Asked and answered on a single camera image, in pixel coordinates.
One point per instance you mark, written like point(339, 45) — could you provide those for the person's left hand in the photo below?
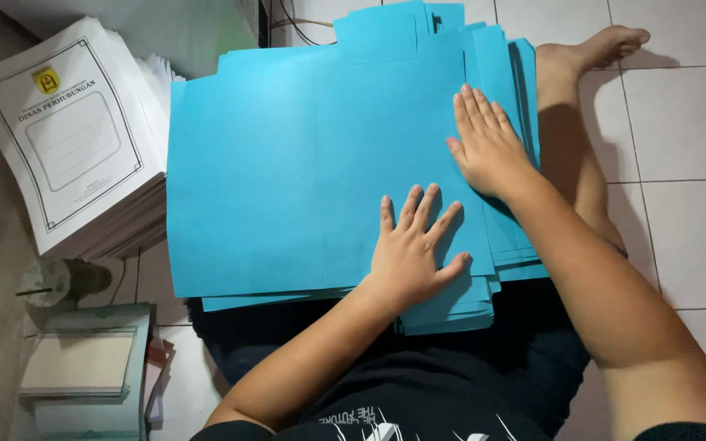
point(405, 263)

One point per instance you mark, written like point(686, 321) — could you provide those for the person's right hand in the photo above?
point(491, 156)

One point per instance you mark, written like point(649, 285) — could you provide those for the single blue paper folder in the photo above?
point(304, 177)

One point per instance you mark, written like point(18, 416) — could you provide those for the person's right leg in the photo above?
point(573, 141)

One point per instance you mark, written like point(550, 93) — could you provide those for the stack of blue folders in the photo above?
point(512, 239)

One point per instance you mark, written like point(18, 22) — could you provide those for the person's black printed shirt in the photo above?
point(439, 404)

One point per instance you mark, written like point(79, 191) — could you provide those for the person's dark shorts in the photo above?
point(255, 343)

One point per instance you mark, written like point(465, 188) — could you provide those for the pile of books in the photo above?
point(158, 380)

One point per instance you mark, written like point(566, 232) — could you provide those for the clear plastic cup with straw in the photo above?
point(65, 282)

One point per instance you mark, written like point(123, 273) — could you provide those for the spiral notebook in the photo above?
point(77, 364)

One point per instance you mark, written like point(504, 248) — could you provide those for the stack of white printed sheets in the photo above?
point(71, 141)

